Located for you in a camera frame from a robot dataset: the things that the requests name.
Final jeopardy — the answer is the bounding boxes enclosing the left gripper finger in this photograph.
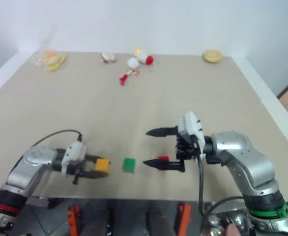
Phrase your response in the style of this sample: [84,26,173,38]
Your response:
[81,170,110,179]
[85,154,103,165]

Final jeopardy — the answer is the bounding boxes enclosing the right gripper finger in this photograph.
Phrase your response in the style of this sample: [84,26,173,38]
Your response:
[143,159,186,172]
[145,126,179,138]

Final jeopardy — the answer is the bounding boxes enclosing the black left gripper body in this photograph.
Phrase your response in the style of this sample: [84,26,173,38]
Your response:
[69,159,92,185]

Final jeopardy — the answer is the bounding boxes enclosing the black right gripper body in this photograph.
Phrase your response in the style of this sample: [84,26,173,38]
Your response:
[175,134,200,161]

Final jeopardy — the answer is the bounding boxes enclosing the yellow cube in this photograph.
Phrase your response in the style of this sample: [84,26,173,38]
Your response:
[94,158,111,173]

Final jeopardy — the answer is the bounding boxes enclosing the red cube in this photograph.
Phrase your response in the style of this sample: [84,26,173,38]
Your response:
[157,155,171,171]

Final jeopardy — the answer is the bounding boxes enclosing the green cube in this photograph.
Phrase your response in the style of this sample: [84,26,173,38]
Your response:
[122,157,136,174]

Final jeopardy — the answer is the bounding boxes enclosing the white fluffy ball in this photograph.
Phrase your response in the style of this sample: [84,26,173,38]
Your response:
[127,57,141,69]

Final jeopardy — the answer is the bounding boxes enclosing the white red toy bottle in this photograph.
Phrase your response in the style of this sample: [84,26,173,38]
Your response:
[134,48,155,65]

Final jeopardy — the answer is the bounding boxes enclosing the silver robot body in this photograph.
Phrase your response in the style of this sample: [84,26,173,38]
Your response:
[202,201,257,236]

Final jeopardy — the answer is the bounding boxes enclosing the round yellow biscuit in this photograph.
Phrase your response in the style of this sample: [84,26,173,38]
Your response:
[202,49,223,64]

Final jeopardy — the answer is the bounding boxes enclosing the red and white snack packet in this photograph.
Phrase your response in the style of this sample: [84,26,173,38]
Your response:
[100,51,118,63]

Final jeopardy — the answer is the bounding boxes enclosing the round bread in clear bag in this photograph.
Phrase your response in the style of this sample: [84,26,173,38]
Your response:
[33,50,62,70]

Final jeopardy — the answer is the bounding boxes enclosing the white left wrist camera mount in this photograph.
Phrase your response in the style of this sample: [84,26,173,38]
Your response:
[61,141,87,176]

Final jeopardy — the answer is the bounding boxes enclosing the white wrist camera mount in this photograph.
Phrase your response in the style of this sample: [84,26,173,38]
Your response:
[61,141,87,176]
[177,111,206,158]

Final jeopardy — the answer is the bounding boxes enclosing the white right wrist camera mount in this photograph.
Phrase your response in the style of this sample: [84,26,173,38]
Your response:
[177,111,206,158]

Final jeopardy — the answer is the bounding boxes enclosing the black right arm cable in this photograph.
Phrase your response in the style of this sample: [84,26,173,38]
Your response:
[193,137,244,217]

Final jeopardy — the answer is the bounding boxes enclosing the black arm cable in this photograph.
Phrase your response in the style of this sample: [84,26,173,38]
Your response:
[193,137,244,217]
[32,129,84,148]

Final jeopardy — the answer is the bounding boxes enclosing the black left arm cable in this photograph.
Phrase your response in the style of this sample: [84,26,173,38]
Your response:
[32,129,84,148]

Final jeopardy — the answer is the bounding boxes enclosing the orange and black bracket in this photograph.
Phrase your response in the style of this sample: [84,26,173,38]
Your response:
[66,204,82,236]
[177,203,192,236]

